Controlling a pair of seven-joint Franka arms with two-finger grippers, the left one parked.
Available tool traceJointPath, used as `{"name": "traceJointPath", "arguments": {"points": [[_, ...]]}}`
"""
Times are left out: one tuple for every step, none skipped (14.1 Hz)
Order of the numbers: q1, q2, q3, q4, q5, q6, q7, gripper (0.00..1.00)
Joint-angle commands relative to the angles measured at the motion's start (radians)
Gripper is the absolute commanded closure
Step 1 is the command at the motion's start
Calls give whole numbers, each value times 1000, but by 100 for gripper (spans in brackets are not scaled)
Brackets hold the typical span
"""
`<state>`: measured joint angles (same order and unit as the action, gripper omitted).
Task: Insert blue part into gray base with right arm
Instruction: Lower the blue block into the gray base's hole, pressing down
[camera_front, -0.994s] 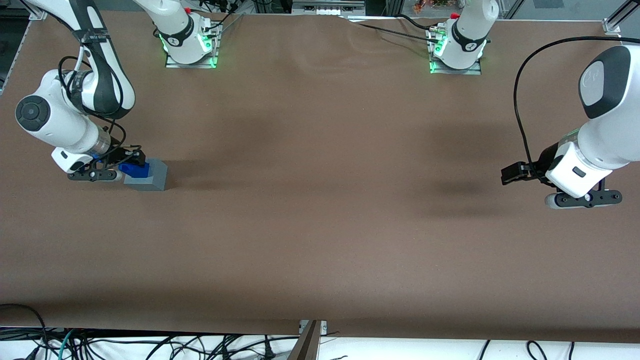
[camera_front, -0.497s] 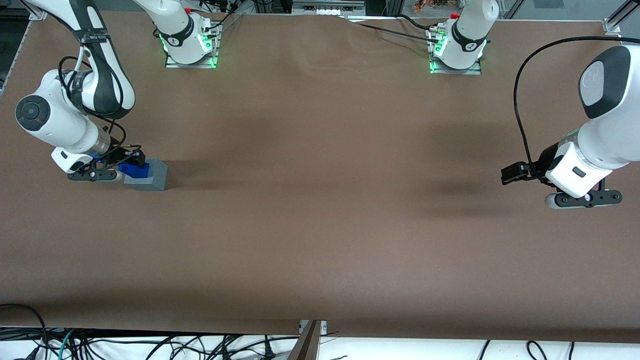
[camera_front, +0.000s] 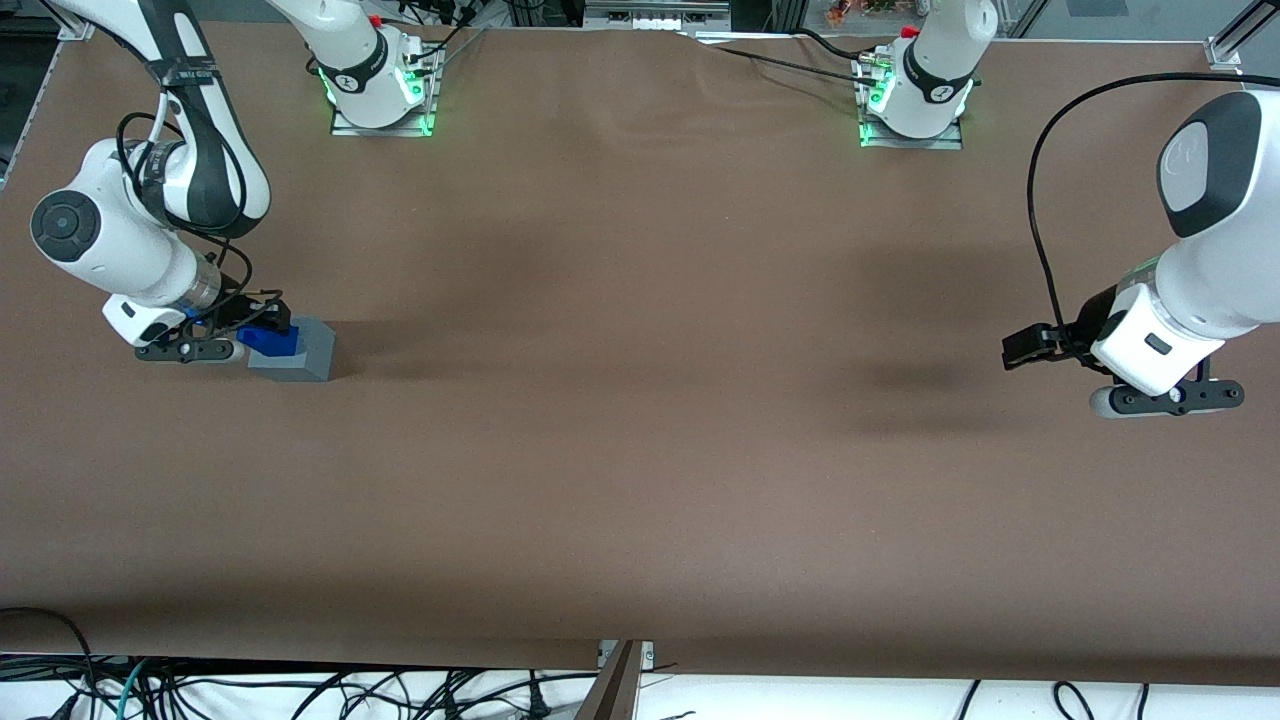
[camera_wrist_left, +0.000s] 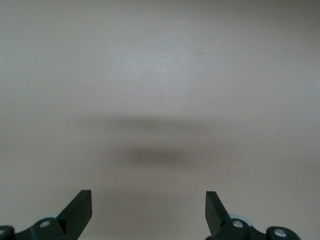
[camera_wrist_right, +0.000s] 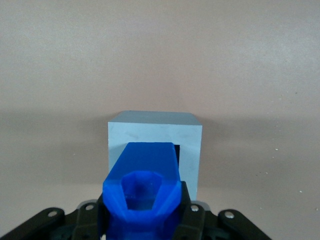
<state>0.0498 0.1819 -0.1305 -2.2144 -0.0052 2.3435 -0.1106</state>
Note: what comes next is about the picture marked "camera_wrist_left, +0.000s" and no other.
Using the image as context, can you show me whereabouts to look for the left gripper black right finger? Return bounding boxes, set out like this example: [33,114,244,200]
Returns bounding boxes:
[204,191,301,240]

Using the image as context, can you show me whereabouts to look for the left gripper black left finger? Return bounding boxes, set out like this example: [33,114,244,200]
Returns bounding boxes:
[0,189,93,240]

